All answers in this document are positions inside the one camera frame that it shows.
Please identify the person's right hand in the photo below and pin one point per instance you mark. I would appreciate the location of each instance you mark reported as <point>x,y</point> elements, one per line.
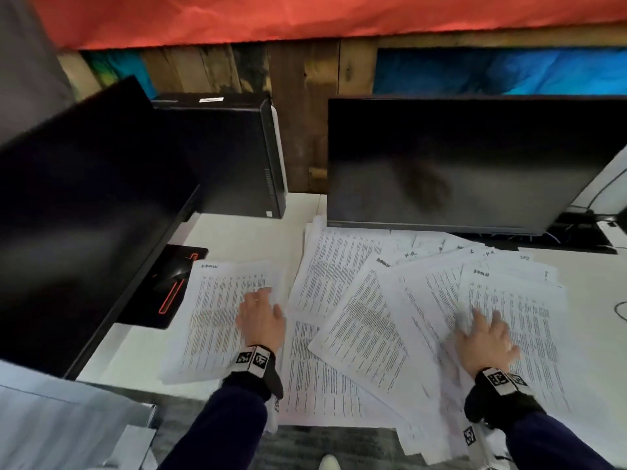
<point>487,347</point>

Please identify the person's left hand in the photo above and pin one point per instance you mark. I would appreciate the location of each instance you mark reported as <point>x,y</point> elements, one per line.
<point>262,323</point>

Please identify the sorted stack of printed sheets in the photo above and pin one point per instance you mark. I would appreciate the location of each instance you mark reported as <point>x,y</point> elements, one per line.
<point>210,313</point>

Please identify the pile of printed papers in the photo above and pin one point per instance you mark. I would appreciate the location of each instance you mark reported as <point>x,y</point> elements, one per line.
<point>372,327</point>

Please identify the person's left forearm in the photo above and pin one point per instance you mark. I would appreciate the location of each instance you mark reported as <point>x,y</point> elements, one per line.
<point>215,430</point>

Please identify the person's right forearm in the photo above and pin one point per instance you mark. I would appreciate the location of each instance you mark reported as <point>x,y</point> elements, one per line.
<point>553,445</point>

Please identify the person's white shoe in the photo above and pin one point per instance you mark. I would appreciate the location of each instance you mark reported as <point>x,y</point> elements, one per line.
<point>329,464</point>

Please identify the white table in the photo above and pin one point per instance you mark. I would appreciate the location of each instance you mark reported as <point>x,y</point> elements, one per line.
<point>235,239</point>

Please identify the black desktop computer tower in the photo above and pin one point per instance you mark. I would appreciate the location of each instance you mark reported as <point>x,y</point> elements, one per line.
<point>220,156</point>

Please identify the black computer monitor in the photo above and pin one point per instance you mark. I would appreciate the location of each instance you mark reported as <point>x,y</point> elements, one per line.
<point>465,161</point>
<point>73,215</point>

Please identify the wooden plank partition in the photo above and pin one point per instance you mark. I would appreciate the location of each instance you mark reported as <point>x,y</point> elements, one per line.
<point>299,117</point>

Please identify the blue cloth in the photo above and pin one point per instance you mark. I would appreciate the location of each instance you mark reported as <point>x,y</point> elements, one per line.
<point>490,70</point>

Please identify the teal green cloth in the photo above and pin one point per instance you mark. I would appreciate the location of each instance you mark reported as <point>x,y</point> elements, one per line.
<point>117,68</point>

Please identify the red-orange cloth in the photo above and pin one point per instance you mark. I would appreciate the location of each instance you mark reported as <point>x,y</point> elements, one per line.
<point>294,14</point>

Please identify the grey fabric panel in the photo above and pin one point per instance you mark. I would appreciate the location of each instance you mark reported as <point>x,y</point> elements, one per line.
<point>24,68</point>

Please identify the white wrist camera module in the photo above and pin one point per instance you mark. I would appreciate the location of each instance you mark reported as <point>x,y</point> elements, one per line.
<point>472,438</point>
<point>272,416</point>

